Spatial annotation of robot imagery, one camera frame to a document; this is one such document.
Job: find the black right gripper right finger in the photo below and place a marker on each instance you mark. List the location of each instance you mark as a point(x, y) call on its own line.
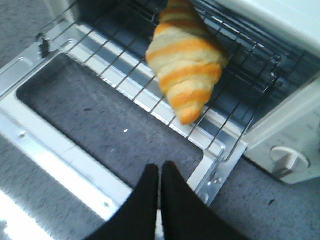
point(184, 215)

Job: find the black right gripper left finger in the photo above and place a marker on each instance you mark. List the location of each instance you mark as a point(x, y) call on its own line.
point(136, 218)

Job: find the orange striped croissant bread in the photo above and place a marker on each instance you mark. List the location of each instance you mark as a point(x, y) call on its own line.
point(186, 58)

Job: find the oven glass door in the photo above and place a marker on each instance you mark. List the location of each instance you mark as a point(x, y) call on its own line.
point(82, 103)

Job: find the lower oven control knob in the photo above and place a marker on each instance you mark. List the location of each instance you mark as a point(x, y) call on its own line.
point(287, 161)

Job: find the white toaster oven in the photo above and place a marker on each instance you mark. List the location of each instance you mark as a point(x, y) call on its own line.
point(275, 87)

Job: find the metal oven wire rack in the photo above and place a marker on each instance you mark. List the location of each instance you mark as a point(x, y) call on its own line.
point(182, 63)

